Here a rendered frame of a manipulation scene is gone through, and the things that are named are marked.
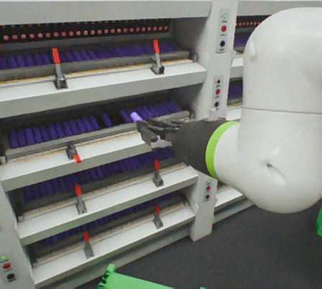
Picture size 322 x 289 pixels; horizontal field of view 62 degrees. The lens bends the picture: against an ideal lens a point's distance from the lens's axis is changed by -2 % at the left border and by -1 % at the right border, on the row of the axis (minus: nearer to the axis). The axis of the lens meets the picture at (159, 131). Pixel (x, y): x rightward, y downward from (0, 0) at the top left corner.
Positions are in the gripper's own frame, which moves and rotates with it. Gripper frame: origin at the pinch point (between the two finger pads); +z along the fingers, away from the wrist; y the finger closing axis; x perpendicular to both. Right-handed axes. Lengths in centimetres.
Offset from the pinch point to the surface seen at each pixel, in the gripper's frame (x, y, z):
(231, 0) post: -28.7, -34.1, 6.4
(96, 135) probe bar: 3.9, 7.4, 19.9
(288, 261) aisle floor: 68, -53, 2
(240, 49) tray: -15, -47, 16
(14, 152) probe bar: 3.3, 28.8, 20.3
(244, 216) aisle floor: 61, -57, 28
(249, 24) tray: -24, -61, 25
